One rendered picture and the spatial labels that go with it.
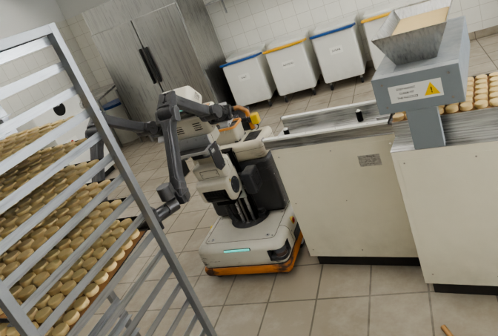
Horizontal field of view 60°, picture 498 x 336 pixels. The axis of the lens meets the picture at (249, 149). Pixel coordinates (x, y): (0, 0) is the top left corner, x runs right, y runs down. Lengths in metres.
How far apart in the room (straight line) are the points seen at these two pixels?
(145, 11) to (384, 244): 4.49
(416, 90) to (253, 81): 4.29
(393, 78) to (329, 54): 3.85
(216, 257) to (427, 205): 1.40
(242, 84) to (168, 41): 1.14
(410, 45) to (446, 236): 0.89
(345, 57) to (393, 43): 3.78
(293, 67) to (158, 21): 1.84
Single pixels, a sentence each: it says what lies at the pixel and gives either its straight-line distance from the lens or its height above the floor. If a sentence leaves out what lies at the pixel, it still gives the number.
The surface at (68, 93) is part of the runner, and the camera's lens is 1.62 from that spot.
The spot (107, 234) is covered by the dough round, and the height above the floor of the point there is 1.06.
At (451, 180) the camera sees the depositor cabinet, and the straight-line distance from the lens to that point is 2.03.
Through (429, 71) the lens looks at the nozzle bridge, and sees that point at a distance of 1.82.
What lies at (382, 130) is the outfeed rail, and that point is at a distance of 2.18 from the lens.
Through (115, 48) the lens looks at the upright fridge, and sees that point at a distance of 6.38.
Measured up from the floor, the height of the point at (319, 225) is 0.32.
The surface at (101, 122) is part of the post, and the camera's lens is 1.64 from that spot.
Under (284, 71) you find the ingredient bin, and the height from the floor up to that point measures 0.44.
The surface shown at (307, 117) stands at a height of 0.87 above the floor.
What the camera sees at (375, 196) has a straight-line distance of 2.37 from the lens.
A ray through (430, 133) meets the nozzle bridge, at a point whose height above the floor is 0.91.
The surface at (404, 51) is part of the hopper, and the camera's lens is 1.92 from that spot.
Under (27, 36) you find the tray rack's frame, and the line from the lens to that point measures 1.54.
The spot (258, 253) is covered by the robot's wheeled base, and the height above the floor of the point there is 0.22.
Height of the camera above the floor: 1.74
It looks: 21 degrees down
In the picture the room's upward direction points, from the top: 22 degrees counter-clockwise
